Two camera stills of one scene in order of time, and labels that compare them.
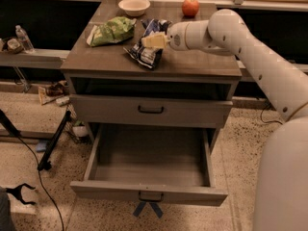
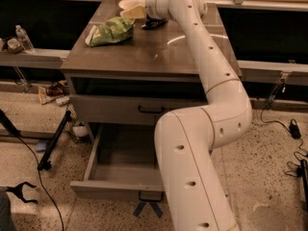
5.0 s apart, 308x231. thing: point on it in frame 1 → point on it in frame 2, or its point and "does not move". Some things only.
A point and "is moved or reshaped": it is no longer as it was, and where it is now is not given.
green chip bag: [114, 31] does not move
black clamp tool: [16, 192] does not move
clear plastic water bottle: [24, 38] does not move
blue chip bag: [146, 56] is moved or reshaped
